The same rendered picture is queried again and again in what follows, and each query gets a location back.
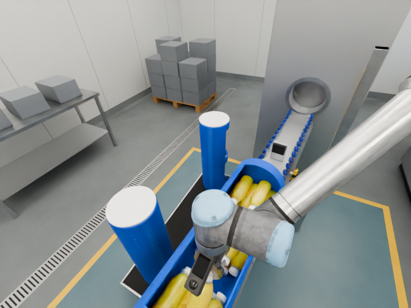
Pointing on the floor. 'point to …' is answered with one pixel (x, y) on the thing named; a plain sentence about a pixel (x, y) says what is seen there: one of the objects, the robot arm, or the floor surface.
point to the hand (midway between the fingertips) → (208, 274)
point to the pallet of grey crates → (183, 71)
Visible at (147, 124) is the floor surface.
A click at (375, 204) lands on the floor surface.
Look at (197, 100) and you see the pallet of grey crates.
